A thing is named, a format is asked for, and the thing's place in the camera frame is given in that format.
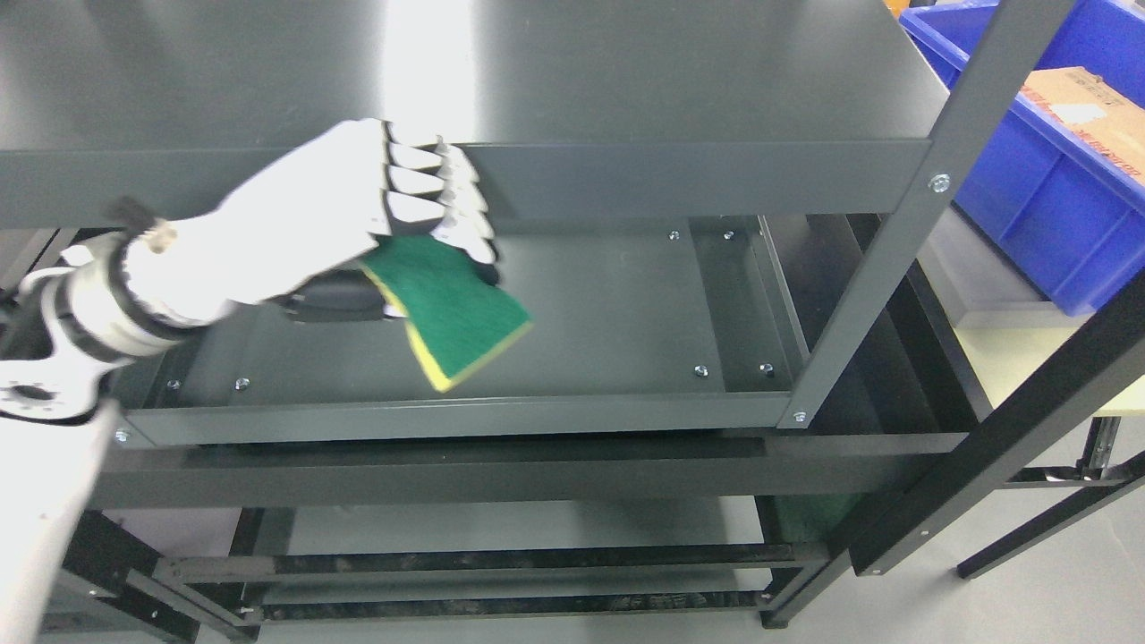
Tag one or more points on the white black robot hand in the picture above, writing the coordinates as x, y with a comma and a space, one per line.
328, 202

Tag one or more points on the blue plastic bin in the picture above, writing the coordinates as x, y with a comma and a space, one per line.
1067, 208

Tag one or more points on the green yellow sponge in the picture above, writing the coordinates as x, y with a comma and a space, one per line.
455, 322

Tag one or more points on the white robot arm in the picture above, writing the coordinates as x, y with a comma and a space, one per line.
73, 326

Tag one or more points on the black metal shelf rack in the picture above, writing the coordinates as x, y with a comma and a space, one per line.
710, 209

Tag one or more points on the cardboard box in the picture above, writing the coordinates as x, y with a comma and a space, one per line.
1096, 113

